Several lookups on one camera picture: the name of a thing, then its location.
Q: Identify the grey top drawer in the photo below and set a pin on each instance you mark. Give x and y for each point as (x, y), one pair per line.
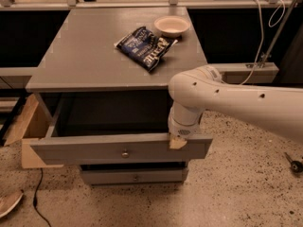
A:
(119, 127)

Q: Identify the blue chip bag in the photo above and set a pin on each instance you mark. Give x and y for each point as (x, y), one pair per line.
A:
(145, 48)

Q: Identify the grey bottom drawer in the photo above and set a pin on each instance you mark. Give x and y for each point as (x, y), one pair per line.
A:
(154, 175)

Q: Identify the white paper bowl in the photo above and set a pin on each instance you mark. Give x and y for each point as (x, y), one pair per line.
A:
(172, 26)

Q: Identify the tan sneaker shoe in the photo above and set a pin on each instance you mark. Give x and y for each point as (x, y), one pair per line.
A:
(9, 202)

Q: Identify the grey drawer cabinet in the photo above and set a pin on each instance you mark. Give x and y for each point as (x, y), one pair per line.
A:
(83, 58)

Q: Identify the grey drawer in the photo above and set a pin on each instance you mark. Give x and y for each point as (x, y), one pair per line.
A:
(119, 127)
(154, 175)

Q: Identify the black floor tool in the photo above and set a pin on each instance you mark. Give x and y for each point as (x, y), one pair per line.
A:
(296, 166)

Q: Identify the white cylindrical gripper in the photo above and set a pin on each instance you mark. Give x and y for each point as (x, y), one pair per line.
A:
(182, 130)

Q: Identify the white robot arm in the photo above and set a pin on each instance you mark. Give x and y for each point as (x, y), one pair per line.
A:
(275, 109)

